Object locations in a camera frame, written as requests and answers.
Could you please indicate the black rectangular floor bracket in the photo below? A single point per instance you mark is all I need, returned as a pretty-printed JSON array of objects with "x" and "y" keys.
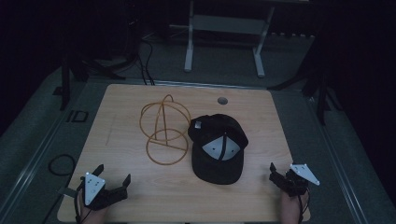
[{"x": 77, "y": 116}]

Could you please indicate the black tripod stand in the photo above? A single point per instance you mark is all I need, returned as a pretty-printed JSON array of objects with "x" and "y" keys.
[
  {"x": 81, "y": 65},
  {"x": 314, "y": 84}
]

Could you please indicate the person's right hand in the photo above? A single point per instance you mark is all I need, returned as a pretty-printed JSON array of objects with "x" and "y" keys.
[{"x": 292, "y": 210}]

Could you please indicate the grey table grommet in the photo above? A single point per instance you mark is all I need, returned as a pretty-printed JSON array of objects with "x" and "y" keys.
[{"x": 222, "y": 100}]

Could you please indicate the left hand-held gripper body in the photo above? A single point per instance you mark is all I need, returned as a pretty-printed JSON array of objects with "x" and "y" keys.
[{"x": 93, "y": 186}]

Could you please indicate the person's left hand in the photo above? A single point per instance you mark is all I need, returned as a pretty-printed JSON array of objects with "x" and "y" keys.
[{"x": 93, "y": 214}]

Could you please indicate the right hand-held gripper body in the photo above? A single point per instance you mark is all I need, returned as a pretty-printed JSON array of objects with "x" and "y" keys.
[{"x": 297, "y": 180}]

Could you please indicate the white metal table frame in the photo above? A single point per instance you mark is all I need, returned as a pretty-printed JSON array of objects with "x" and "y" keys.
[{"x": 227, "y": 25}]

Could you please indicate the black baseball cap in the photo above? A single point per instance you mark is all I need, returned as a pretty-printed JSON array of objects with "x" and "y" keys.
[{"x": 214, "y": 169}]

